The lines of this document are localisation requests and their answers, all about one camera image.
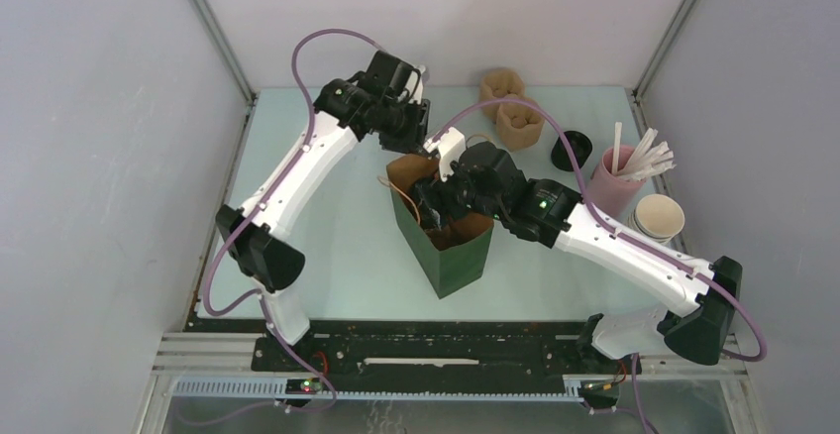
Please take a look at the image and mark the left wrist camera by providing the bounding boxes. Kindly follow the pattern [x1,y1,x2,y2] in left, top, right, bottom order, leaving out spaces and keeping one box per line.
[409,65,427,103]

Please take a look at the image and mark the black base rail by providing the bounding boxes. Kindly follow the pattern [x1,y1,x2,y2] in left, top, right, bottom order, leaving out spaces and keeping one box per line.
[251,320,634,395]

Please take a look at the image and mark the green paper bag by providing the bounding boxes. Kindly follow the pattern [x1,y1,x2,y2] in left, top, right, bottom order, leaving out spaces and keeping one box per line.
[384,154,494,299]

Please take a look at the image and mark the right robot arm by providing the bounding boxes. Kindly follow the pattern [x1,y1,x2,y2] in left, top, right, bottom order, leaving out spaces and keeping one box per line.
[410,141,743,373]

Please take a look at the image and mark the single white straw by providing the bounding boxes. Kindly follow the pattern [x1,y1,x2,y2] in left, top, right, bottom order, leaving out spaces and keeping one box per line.
[610,122,623,176]

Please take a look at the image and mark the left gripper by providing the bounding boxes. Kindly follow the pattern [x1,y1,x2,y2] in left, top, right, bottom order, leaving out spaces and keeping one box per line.
[378,96,431,159]

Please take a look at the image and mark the stacked brown cup carriers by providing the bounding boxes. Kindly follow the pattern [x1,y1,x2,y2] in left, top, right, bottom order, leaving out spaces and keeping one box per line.
[478,68,545,152]

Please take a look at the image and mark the bundle of white straws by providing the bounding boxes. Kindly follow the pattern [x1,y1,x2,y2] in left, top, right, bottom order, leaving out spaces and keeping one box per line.
[616,129,677,182]

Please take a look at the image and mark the stack of black lids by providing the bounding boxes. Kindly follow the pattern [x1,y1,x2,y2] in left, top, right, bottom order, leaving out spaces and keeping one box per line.
[550,131,593,172]

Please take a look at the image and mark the purple cable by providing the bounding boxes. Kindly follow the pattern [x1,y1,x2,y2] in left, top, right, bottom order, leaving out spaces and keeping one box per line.
[201,28,385,317]
[433,97,769,363]

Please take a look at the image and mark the pink straw holder cup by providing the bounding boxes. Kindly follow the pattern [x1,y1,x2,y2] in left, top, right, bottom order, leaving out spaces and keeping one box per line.
[586,147,648,218]

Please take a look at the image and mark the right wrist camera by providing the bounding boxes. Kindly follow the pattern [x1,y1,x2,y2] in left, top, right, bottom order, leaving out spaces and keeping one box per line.
[423,127,467,181]

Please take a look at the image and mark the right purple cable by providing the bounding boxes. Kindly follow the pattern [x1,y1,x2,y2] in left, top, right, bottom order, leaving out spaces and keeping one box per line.
[433,97,769,363]

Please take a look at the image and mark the stack of paper cups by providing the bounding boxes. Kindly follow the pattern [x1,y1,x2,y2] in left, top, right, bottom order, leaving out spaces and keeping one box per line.
[627,194,685,244]

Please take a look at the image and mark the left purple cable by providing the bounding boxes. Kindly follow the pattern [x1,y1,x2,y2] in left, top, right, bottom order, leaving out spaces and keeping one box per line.
[201,28,385,317]

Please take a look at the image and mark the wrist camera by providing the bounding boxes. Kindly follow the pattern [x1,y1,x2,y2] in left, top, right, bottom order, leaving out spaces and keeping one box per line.
[409,65,427,103]
[423,127,467,181]

